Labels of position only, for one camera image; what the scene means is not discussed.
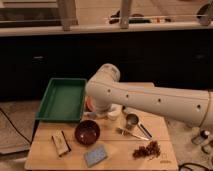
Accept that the metal fork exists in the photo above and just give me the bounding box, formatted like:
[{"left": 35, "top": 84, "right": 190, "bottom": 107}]
[{"left": 115, "top": 127, "right": 149, "bottom": 141}]

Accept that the black floor cable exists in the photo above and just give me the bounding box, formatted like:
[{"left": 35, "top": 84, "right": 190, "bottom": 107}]
[{"left": 0, "top": 108, "right": 33, "bottom": 145}]

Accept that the brown dried bunch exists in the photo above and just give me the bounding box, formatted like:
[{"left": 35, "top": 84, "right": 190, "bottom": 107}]
[{"left": 133, "top": 141, "right": 161, "bottom": 158}]

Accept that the wooden block brush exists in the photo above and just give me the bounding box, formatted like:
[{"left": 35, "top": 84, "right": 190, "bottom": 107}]
[{"left": 52, "top": 131, "right": 71, "bottom": 157}]

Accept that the green plastic tray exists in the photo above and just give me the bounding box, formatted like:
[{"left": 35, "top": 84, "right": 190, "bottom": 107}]
[{"left": 36, "top": 78, "right": 86, "bottom": 123}]

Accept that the metal measuring cup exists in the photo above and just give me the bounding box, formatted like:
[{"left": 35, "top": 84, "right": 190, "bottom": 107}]
[{"left": 125, "top": 113, "right": 152, "bottom": 139}]

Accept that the white cup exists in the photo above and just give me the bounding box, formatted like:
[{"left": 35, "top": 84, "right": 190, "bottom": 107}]
[{"left": 107, "top": 104, "right": 122, "bottom": 120}]

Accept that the dark purple bowl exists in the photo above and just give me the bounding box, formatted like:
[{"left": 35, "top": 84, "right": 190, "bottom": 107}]
[{"left": 74, "top": 120, "right": 100, "bottom": 146}]

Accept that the orange plastic bowl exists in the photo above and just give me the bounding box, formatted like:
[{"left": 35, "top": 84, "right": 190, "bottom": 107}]
[{"left": 86, "top": 96, "right": 93, "bottom": 111}]

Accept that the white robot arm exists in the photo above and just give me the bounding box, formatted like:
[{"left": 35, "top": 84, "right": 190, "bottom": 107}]
[{"left": 86, "top": 63, "right": 213, "bottom": 130}]

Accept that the spice bottle rack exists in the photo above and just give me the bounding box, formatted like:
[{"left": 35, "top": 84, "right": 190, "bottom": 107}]
[{"left": 191, "top": 130, "right": 213, "bottom": 154}]

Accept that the blue sponge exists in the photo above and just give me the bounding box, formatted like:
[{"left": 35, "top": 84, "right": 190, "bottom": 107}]
[{"left": 84, "top": 145, "right": 107, "bottom": 167}]

